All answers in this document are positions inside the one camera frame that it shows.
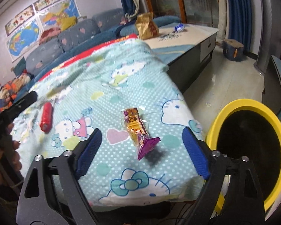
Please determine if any purple orange snack wrapper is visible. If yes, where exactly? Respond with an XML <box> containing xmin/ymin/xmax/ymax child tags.
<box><xmin>123</xmin><ymin>108</ymin><xmax>161</xmax><ymax>161</ymax></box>

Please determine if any red cylindrical bottle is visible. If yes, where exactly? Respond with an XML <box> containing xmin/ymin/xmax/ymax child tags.
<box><xmin>39</xmin><ymin>102</ymin><xmax>53</xmax><ymax>133</ymax></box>

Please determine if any yellow rimmed trash bin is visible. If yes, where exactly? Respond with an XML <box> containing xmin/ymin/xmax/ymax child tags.
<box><xmin>206</xmin><ymin>99</ymin><xmax>281</xmax><ymax>210</ymax></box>

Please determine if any person left hand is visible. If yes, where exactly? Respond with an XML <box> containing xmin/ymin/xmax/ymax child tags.
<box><xmin>0</xmin><ymin>123</ymin><xmax>23</xmax><ymax>188</ymax></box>

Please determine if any pile of colourful clothes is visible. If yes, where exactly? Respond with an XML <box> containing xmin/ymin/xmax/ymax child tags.
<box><xmin>0</xmin><ymin>73</ymin><xmax>32</xmax><ymax>113</ymax></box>

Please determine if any Hello Kitty teal blanket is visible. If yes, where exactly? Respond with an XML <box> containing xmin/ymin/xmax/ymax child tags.
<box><xmin>12</xmin><ymin>39</ymin><xmax>203</xmax><ymax>211</ymax></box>

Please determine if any world map poster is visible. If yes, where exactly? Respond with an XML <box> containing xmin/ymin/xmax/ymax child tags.
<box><xmin>6</xmin><ymin>18</ymin><xmax>43</xmax><ymax>62</ymax></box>

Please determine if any floral banner poster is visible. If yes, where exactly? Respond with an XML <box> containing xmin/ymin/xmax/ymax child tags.
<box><xmin>5</xmin><ymin>0</ymin><xmax>61</xmax><ymax>36</ymax></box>

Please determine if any blue grey sofa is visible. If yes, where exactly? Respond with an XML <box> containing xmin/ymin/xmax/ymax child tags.
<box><xmin>12</xmin><ymin>7</ymin><xmax>181</xmax><ymax>94</ymax></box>

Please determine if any beige top coffee table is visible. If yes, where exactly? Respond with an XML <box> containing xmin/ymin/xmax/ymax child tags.
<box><xmin>145</xmin><ymin>23</ymin><xmax>219</xmax><ymax>92</ymax></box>

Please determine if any small blue stool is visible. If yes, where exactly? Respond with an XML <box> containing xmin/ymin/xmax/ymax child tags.
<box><xmin>222</xmin><ymin>39</ymin><xmax>244</xmax><ymax>62</ymax></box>

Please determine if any China map poster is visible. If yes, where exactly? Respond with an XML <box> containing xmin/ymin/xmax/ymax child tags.
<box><xmin>37</xmin><ymin>0</ymin><xmax>81</xmax><ymax>30</ymax></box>

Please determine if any brown paper bag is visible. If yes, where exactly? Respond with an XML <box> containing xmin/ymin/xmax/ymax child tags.
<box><xmin>135</xmin><ymin>12</ymin><xmax>160</xmax><ymax>40</ymax></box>

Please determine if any blue candy wrapper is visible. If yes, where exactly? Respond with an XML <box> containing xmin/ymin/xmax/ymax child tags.
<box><xmin>173</xmin><ymin>23</ymin><xmax>185</xmax><ymax>33</ymax></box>

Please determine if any blue curtain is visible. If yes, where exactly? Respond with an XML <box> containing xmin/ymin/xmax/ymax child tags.
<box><xmin>228</xmin><ymin>0</ymin><xmax>252</xmax><ymax>52</ymax></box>

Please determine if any silver tower air conditioner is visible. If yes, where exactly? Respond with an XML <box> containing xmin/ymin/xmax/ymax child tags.
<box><xmin>254</xmin><ymin>0</ymin><xmax>281</xmax><ymax>75</ymax></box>

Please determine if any wooden framed glass door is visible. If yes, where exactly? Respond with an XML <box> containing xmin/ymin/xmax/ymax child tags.
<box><xmin>146</xmin><ymin>0</ymin><xmax>219</xmax><ymax>27</ymax></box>

